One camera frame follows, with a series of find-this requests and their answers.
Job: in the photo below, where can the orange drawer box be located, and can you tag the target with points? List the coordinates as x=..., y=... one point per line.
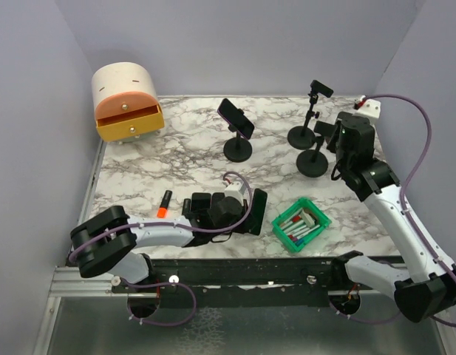
x=126, y=107

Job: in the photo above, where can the green highlighter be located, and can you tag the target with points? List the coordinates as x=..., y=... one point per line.
x=186, y=207

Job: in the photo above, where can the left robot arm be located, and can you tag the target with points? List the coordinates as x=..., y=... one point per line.
x=106, y=242

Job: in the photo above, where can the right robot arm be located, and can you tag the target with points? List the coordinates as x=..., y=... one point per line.
x=428, y=284

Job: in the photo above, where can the orange highlighter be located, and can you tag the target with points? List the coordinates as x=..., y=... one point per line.
x=164, y=204

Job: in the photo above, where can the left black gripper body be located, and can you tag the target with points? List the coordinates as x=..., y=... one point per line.
x=242, y=227

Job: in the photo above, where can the green plastic bin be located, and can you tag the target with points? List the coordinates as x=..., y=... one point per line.
x=303, y=202

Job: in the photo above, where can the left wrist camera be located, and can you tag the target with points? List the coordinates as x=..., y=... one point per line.
x=236, y=189

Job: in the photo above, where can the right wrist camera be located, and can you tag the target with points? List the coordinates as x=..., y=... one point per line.
x=367, y=108

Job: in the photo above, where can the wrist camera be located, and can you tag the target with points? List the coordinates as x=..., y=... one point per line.
x=236, y=189
x=367, y=108

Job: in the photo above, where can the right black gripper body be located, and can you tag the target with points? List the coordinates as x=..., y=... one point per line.
x=332, y=145

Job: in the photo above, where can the white eraser in bin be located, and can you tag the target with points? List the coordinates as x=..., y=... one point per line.
x=308, y=218

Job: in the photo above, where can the black phone stand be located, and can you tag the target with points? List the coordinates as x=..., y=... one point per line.
x=301, y=137
x=237, y=149
x=312, y=163

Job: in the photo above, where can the black table front rail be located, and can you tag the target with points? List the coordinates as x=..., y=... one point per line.
x=233, y=283

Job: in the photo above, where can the markers in bin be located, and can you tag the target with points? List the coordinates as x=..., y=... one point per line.
x=294, y=228

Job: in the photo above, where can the grey silver phone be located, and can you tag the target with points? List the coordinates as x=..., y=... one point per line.
x=200, y=202

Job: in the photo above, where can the black phone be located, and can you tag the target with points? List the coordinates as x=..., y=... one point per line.
x=217, y=198

